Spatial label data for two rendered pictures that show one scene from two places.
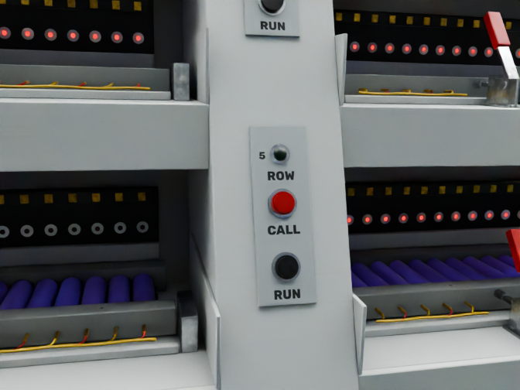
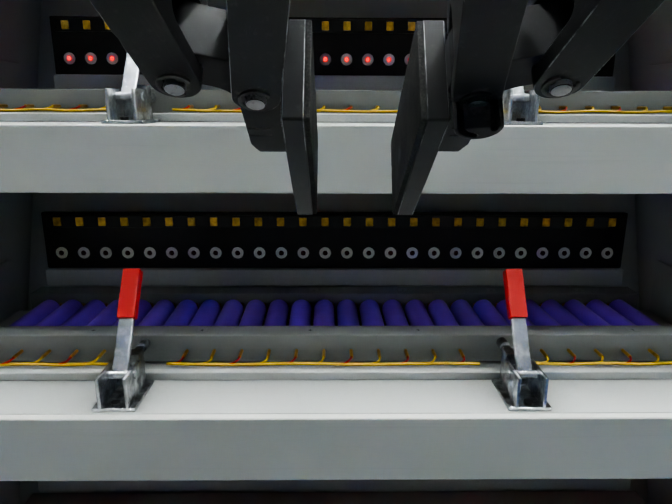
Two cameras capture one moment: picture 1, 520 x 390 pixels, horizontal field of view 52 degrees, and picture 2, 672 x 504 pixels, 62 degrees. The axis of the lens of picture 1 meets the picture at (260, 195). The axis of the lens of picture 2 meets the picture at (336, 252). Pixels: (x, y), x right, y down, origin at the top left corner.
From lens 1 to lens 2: 26 cm
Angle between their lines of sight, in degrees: 12
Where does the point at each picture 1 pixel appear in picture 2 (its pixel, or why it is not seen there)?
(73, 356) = (629, 373)
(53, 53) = not seen: hidden behind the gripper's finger
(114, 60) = not seen: hidden behind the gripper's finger
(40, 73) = (572, 98)
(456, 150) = not seen: outside the picture
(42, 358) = (601, 373)
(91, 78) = (619, 102)
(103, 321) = (638, 342)
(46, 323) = (586, 341)
